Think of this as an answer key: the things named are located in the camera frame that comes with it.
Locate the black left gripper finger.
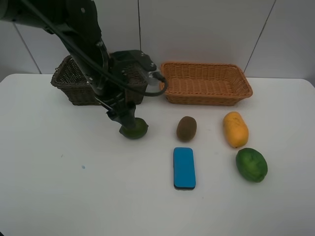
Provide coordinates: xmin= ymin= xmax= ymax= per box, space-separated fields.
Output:
xmin=110 ymin=108 xmax=135 ymax=129

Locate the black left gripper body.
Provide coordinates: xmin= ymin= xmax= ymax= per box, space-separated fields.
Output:
xmin=94 ymin=92 xmax=135 ymax=120

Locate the smooth green lime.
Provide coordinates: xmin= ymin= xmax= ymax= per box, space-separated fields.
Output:
xmin=119 ymin=118 xmax=149 ymax=140

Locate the yellow mango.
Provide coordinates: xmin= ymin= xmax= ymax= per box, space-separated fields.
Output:
xmin=223 ymin=112 xmax=249 ymax=148

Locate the bumpy green citrus fruit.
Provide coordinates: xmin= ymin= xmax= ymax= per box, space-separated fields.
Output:
xmin=236 ymin=147 xmax=268 ymax=183

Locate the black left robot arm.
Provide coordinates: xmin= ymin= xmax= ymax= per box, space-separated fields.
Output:
xmin=0 ymin=0 xmax=136 ymax=129

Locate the dark brown wicker basket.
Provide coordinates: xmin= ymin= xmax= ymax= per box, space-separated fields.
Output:
xmin=51 ymin=55 xmax=148 ymax=106

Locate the brown kiwi fruit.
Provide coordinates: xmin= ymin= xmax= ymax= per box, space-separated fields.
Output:
xmin=176 ymin=116 xmax=197 ymax=142

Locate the orange wicker basket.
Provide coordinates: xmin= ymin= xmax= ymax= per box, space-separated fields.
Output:
xmin=161 ymin=62 xmax=253 ymax=106

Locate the blue whiteboard eraser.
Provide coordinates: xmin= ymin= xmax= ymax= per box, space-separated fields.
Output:
xmin=173 ymin=147 xmax=196 ymax=190

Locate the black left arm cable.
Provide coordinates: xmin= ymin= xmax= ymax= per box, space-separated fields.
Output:
xmin=19 ymin=0 xmax=169 ymax=97

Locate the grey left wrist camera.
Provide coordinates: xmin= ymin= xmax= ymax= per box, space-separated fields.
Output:
xmin=110 ymin=50 xmax=165 ymax=85

